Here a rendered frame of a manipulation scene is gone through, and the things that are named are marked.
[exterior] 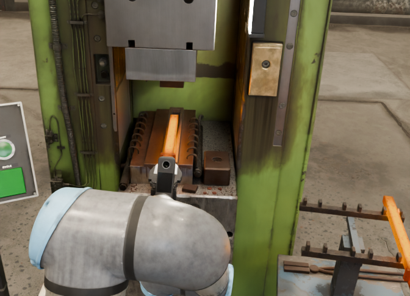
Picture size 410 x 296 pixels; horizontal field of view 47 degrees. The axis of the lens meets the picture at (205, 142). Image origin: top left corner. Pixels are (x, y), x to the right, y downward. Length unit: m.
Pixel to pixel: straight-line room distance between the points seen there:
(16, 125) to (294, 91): 0.86
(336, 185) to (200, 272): 2.76
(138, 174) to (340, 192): 2.01
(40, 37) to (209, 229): 1.04
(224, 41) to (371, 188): 1.92
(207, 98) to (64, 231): 1.34
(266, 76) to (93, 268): 1.00
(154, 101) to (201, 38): 0.65
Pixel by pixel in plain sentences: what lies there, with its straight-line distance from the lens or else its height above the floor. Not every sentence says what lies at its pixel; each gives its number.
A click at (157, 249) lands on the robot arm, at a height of 1.36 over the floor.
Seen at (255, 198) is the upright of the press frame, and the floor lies 0.77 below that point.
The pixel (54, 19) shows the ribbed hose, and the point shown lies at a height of 1.41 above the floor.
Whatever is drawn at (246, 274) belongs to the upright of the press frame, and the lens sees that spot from 1.98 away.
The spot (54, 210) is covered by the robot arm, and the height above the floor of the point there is 1.38.
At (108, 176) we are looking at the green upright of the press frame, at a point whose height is 0.85.
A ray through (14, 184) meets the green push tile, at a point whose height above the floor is 1.01.
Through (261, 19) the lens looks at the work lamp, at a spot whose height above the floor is 1.43.
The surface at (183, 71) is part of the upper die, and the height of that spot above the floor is 1.30.
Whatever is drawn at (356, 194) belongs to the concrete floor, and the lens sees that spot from 3.32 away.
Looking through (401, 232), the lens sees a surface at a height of 0.93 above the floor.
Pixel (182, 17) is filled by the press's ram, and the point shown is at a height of 1.45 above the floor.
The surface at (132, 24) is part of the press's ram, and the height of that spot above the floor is 1.43.
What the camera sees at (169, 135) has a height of 1.05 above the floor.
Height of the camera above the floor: 1.76
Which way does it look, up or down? 28 degrees down
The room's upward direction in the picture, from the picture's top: 3 degrees clockwise
